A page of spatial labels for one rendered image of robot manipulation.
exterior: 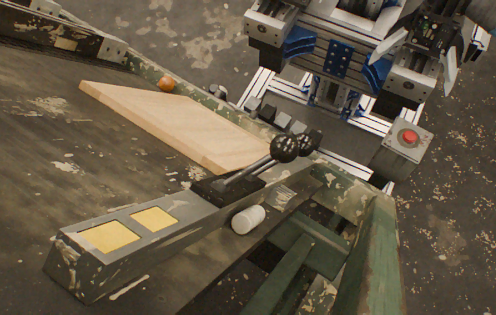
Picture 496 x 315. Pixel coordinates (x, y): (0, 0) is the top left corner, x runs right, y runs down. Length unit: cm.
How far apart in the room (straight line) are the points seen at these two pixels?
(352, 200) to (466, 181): 129
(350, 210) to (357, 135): 93
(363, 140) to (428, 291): 76
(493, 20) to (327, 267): 75
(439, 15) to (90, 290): 62
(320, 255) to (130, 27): 222
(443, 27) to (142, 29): 227
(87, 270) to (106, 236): 4
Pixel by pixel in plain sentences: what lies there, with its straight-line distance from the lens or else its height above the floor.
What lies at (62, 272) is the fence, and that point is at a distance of 36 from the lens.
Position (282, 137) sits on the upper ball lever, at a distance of 51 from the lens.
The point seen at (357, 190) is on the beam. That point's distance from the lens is 121.
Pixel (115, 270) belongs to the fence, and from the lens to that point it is 35.
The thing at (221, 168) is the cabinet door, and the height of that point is 129.
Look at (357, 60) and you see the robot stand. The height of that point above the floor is 84.
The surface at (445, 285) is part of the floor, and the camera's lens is 222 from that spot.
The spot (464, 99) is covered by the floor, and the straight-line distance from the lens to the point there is 271.
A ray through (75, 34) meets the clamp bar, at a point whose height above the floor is 111.
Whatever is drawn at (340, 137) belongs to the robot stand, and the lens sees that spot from 208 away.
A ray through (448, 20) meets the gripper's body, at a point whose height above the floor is 151.
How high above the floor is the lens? 199
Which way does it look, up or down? 64 degrees down
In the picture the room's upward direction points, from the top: straight up
